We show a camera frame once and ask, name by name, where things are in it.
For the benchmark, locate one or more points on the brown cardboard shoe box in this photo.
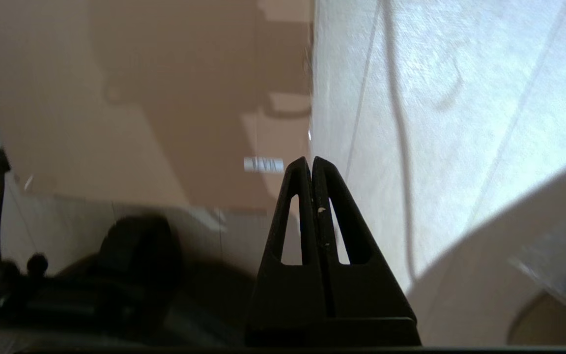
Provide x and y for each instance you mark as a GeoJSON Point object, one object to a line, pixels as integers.
{"type": "Point", "coordinates": [116, 98]}

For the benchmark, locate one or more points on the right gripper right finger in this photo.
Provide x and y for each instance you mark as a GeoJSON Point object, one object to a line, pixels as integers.
{"type": "Point", "coordinates": [366, 290]}

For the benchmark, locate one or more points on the black robot base chassis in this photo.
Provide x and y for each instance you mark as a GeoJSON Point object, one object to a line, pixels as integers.
{"type": "Point", "coordinates": [130, 285]}

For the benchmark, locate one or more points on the clear plastic wrap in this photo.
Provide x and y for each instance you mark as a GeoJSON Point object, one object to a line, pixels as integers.
{"type": "Point", "coordinates": [563, 260]}

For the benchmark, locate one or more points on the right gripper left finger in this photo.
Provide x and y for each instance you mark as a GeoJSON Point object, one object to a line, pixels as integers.
{"type": "Point", "coordinates": [288, 295]}

